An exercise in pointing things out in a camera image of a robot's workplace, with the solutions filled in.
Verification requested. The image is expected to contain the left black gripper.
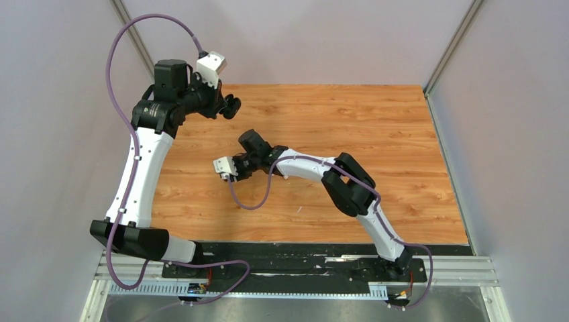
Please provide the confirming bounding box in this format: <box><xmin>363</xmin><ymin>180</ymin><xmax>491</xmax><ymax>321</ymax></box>
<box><xmin>176</xmin><ymin>72</ymin><xmax>226</xmax><ymax>119</ymax></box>

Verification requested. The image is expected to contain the black charging case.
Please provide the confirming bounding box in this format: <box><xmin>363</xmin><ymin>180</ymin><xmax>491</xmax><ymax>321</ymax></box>
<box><xmin>221</xmin><ymin>94</ymin><xmax>242</xmax><ymax>119</ymax></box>

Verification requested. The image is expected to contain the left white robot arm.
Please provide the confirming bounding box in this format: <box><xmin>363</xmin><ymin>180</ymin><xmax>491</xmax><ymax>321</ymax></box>
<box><xmin>90</xmin><ymin>54</ymin><xmax>235</xmax><ymax>277</ymax></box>

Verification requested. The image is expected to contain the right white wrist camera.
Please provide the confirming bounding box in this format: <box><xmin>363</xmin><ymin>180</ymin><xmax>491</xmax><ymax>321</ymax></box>
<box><xmin>212</xmin><ymin>156</ymin><xmax>238</xmax><ymax>181</ymax></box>

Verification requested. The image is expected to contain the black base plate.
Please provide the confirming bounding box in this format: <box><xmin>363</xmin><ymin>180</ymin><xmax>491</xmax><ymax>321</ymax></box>
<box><xmin>162</xmin><ymin>242</ymin><xmax>427</xmax><ymax>294</ymax></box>

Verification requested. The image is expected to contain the slotted cable duct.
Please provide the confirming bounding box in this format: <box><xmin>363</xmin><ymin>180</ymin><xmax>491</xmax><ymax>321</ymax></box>
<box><xmin>108</xmin><ymin>281</ymin><xmax>389</xmax><ymax>301</ymax></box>

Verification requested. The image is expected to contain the aluminium frame rail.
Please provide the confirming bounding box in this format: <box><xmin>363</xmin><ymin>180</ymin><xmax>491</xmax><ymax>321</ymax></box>
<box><xmin>81</xmin><ymin>252</ymin><xmax>510</xmax><ymax>321</ymax></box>

